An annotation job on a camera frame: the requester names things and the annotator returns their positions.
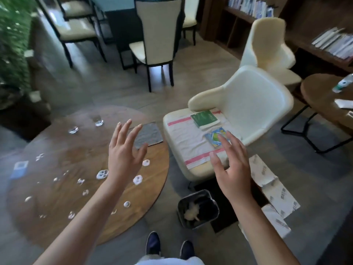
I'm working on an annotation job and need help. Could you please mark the black metal leg frame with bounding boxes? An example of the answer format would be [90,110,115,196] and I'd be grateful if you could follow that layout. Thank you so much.
[280,104,353,154]

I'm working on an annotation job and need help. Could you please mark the wooden bookshelf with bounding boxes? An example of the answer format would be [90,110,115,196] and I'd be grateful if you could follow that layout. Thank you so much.
[199,0,353,73]

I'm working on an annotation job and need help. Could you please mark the clear plastic water bottle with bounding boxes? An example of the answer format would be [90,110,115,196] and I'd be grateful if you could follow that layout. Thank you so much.
[332,73,353,93]

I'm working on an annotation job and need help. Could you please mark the person's left forearm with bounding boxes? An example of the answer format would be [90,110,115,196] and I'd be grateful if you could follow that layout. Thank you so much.
[33,181,125,265]

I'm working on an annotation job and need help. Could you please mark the cream dining chair black frame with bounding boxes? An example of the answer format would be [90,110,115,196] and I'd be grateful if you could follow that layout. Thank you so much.
[129,0,185,93]
[34,0,107,69]
[181,0,201,46]
[55,0,95,22]

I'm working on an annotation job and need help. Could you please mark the grey cleaning cloth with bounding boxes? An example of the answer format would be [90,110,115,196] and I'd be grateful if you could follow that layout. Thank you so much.
[130,121,164,150]

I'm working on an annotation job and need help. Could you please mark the green book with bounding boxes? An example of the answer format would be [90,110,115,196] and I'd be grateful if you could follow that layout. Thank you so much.
[190,109,221,130]

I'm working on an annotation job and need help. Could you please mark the row of leaning white books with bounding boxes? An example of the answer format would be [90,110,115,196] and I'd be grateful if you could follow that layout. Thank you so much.
[311,26,353,60]

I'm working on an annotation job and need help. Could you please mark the green plant wall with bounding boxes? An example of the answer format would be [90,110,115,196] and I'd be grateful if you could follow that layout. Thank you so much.
[0,0,38,93]

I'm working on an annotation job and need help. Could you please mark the scattered white foam blobs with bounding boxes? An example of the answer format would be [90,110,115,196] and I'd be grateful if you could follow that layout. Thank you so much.
[24,153,151,220]

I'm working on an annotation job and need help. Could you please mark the blue and white card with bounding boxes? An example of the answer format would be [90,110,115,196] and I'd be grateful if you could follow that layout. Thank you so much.
[10,160,29,180]

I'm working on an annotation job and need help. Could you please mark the row of upright books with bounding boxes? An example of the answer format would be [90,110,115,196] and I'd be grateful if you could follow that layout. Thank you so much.
[228,0,275,20]

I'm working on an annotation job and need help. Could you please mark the crumpled tissue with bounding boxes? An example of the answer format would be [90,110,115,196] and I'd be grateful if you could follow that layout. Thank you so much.
[183,201,208,222]

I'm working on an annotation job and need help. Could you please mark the white moulded chair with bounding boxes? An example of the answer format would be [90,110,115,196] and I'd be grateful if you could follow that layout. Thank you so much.
[239,17,303,93]
[163,65,294,182]

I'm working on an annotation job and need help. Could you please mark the person's dark shoe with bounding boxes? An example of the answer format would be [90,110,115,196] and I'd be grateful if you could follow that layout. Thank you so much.
[145,231,162,257]
[179,240,195,260]

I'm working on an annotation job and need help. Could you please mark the blue and yellow card box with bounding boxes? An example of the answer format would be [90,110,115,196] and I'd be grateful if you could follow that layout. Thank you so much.
[204,127,231,149]

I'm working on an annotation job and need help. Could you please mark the person's left hand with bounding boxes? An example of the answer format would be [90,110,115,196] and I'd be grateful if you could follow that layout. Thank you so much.
[106,119,148,188]

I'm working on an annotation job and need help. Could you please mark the person's white trousers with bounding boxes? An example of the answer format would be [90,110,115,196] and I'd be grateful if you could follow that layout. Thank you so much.
[135,254,205,265]

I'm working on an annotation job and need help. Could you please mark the white towel with pink stripes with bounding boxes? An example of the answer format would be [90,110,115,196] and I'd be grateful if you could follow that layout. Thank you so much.
[164,109,241,170]

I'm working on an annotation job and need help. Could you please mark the person's right hand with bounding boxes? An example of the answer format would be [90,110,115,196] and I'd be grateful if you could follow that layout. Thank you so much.
[210,131,252,202]

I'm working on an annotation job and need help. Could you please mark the person's right dark shoe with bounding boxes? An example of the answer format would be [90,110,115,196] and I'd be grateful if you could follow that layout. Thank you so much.
[179,240,195,260]

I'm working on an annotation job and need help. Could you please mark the dark dining table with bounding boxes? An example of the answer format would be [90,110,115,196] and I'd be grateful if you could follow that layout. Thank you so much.
[88,0,147,70]

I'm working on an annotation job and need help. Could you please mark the white paper slip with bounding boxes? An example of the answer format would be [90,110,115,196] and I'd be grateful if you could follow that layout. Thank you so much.
[334,98,353,109]

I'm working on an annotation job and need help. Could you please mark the black trash bin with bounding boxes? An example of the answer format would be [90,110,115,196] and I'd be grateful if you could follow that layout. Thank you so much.
[177,189,220,230]

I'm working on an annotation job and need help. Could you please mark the person's right forearm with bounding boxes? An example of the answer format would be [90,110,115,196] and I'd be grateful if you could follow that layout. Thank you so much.
[228,196,302,265]

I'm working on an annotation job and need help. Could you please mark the person's left dark shoe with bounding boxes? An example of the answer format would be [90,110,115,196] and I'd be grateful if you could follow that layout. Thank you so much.
[145,231,162,257]

